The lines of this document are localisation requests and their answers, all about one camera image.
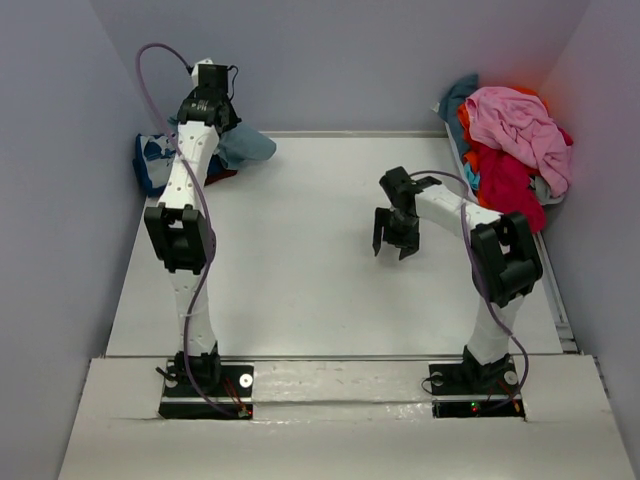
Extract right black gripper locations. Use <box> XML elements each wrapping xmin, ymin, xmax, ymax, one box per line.
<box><xmin>373</xmin><ymin>207</ymin><xmax>421</xmax><ymax>259</ymax></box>

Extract grey-blue t shirt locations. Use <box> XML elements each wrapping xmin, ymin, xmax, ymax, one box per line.
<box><xmin>169</xmin><ymin>118</ymin><xmax>276</xmax><ymax>175</ymax></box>

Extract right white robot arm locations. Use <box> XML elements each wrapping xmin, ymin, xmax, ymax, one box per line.
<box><xmin>372</xmin><ymin>167</ymin><xmax>543</xmax><ymax>396</ymax></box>

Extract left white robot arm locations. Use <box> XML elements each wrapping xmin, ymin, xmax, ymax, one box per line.
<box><xmin>144</xmin><ymin>58</ymin><xmax>239</xmax><ymax>395</ymax></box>

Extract folded dark red t shirt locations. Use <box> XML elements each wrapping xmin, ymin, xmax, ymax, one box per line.
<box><xmin>204</xmin><ymin>170</ymin><xmax>238</xmax><ymax>186</ymax></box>

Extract folded blue mickey t shirt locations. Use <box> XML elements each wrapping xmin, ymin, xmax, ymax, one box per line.
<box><xmin>132</xmin><ymin>134</ymin><xmax>175</xmax><ymax>198</ymax></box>

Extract white plastic laundry bin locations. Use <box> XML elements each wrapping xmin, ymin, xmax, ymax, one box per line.
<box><xmin>444</xmin><ymin>123</ymin><xmax>471</xmax><ymax>188</ymax></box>

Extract light blue t shirt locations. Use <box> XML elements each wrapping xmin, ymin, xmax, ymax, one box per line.
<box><xmin>463</xmin><ymin>162</ymin><xmax>481</xmax><ymax>193</ymax></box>

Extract magenta t shirt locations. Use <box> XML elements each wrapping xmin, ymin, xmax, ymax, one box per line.
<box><xmin>478</xmin><ymin>128</ymin><xmax>573</xmax><ymax>232</ymax></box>

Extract teal t shirt in pile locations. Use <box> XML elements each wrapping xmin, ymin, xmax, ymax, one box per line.
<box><xmin>435</xmin><ymin>73</ymin><xmax>479</xmax><ymax>154</ymax></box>

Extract grey white t shirt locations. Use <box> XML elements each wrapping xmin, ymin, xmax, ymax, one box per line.
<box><xmin>529</xmin><ymin>175</ymin><xmax>565</xmax><ymax>206</ymax></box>

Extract pink t shirt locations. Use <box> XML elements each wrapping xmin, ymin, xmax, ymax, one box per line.
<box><xmin>465</xmin><ymin>87</ymin><xmax>572</xmax><ymax>197</ymax></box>

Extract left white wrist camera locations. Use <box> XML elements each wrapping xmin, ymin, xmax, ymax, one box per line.
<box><xmin>190</xmin><ymin>58</ymin><xmax>215</xmax><ymax>86</ymax></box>

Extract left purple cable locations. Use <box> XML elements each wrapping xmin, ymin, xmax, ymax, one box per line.
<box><xmin>136</xmin><ymin>43</ymin><xmax>251</xmax><ymax>415</ymax></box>

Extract purple cable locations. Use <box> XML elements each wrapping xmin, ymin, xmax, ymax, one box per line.
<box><xmin>409</xmin><ymin>171</ymin><xmax>530</xmax><ymax>414</ymax></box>
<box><xmin>136</xmin><ymin>43</ymin><xmax>251</xmax><ymax>415</ymax></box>

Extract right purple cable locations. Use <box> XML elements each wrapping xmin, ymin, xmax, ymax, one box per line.
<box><xmin>409</xmin><ymin>171</ymin><xmax>530</xmax><ymax>414</ymax></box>

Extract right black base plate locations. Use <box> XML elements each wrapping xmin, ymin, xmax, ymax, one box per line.
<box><xmin>421</xmin><ymin>363</ymin><xmax>526</xmax><ymax>419</ymax></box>

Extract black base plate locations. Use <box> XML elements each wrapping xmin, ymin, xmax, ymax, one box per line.
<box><xmin>421</xmin><ymin>363</ymin><xmax>526</xmax><ymax>419</ymax></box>
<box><xmin>156</xmin><ymin>361</ymin><xmax>255</xmax><ymax>421</ymax></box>

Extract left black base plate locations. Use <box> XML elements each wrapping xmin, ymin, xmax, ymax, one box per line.
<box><xmin>156</xmin><ymin>361</ymin><xmax>255</xmax><ymax>421</ymax></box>

